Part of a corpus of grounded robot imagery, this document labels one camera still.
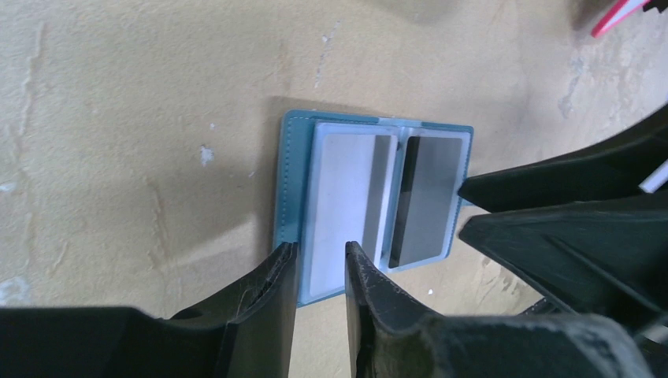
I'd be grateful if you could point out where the grey striped credit card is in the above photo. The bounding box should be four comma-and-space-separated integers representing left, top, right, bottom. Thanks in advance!
388, 136, 462, 269

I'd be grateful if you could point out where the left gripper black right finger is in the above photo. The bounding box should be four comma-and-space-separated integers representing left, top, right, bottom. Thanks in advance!
345, 242, 652, 377

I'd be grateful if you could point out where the white grey credit card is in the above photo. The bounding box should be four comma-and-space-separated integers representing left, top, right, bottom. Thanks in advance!
306, 134, 397, 301

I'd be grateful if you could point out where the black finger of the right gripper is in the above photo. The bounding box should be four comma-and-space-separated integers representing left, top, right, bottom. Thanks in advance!
458, 106, 667, 213
459, 195, 667, 334

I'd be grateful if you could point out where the blue card holder wallet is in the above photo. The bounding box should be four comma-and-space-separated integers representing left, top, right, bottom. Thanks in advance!
273, 109, 474, 306

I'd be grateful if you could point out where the pink framed whiteboard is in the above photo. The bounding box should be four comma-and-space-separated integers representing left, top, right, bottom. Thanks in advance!
590, 0, 667, 38

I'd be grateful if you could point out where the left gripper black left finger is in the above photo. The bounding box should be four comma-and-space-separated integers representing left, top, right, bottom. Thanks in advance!
1, 243, 299, 377

